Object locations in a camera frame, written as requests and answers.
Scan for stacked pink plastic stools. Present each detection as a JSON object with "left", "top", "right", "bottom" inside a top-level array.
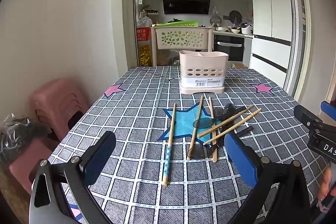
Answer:
[{"left": 29, "top": 78, "right": 90, "bottom": 143}]

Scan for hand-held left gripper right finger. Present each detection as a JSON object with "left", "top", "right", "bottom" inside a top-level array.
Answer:
[{"left": 224, "top": 132, "right": 311, "bottom": 224}]

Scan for yellow bag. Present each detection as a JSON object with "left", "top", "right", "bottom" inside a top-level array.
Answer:
[{"left": 139, "top": 46, "right": 153, "bottom": 66}]

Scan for black built-in oven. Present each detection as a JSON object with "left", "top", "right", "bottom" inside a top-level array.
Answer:
[{"left": 213, "top": 34, "right": 245, "bottom": 62}]

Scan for cream flower-cutout storage rack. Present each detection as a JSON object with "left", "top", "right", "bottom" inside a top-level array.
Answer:
[{"left": 150, "top": 25, "right": 214, "bottom": 67}]

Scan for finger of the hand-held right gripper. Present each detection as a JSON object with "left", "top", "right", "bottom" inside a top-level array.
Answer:
[
  {"left": 293, "top": 105, "right": 324, "bottom": 135},
  {"left": 321, "top": 101, "right": 336, "bottom": 119}
]

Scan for metal spoon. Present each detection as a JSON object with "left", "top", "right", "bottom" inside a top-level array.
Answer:
[{"left": 193, "top": 118, "right": 254, "bottom": 135}]

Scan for pink plastic stool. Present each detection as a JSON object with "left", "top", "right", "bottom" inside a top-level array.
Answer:
[{"left": 8, "top": 140, "right": 53, "bottom": 195}]

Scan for beige plastic utensil holder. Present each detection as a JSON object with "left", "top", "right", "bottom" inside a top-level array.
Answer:
[{"left": 179, "top": 50, "right": 229, "bottom": 95}]

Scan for grey checked star tablecloth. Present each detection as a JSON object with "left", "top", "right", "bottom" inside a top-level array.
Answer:
[{"left": 46, "top": 66, "right": 331, "bottom": 224}]

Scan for red plastic basket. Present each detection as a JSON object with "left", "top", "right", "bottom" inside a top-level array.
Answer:
[{"left": 136, "top": 27, "right": 151, "bottom": 42}]

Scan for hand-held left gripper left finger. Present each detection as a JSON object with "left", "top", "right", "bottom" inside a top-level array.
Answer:
[{"left": 29, "top": 131, "right": 117, "bottom": 224}]

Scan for black range hood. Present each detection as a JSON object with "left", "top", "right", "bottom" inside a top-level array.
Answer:
[{"left": 161, "top": 0, "right": 213, "bottom": 15}]

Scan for person's right hand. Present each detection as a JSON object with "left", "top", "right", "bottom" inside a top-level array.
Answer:
[{"left": 317, "top": 164, "right": 336, "bottom": 203}]

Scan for dark round strainer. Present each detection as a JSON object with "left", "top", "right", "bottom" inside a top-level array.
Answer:
[{"left": 229, "top": 10, "right": 242, "bottom": 26}]

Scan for white refrigerator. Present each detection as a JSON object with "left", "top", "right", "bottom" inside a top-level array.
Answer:
[{"left": 248, "top": 0, "right": 297, "bottom": 80}]

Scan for black plastic bag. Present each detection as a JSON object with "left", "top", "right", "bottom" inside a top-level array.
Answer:
[{"left": 0, "top": 114, "right": 50, "bottom": 164}]

